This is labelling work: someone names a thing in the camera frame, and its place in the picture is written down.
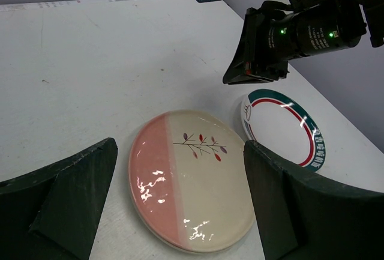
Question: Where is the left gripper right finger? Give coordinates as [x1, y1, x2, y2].
[244, 141, 383, 259]

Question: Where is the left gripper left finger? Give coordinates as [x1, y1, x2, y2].
[1, 138, 118, 259]

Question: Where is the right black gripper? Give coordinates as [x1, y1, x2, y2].
[223, 0, 383, 85]

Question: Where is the pink and cream ceramic plate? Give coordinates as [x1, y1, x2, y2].
[128, 110, 255, 253]

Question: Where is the white plate with green rim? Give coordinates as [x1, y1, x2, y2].
[240, 89, 326, 172]

